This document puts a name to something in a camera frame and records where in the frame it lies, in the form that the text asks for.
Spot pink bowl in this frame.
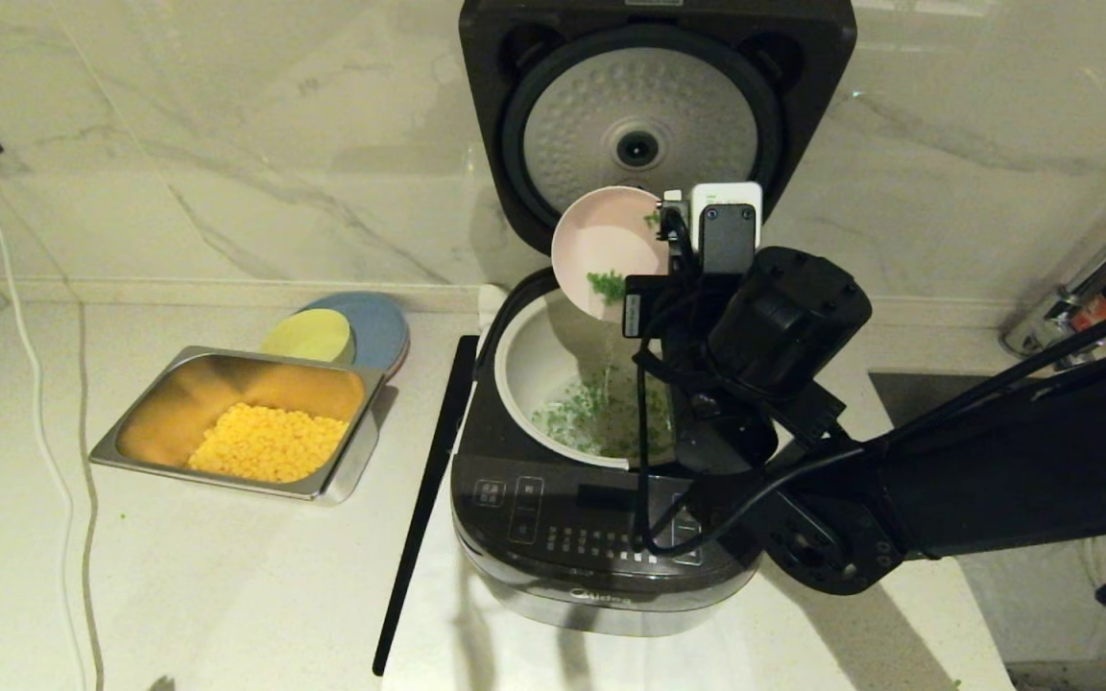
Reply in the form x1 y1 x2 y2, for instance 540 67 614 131
551 185 674 322

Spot green grains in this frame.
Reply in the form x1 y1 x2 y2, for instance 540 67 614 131
529 202 679 462

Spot black rice cooker lid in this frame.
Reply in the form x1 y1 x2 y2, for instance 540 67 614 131
458 0 858 260

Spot white inner pot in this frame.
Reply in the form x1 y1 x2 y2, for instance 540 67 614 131
493 288 681 469

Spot black rice cooker body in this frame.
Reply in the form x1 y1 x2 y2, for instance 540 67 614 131
449 267 773 636

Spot blue plate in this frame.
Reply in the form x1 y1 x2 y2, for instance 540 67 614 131
299 292 411 380

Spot long black flat strip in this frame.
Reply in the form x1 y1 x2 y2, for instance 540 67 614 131
373 334 479 678

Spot yellow-green small dish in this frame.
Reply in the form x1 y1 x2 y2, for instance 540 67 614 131
260 308 354 366

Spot chrome faucet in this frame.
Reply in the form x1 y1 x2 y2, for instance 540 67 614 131
999 187 1106 364

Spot yellow corn kernels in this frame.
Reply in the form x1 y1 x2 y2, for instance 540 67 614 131
188 403 350 484

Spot white cloth with green specks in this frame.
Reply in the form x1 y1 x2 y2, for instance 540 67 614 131
956 547 1106 668

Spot stainless steel tray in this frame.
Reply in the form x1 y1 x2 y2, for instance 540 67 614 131
89 345 398 506

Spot white power cable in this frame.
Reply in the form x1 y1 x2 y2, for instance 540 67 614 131
0 128 98 691

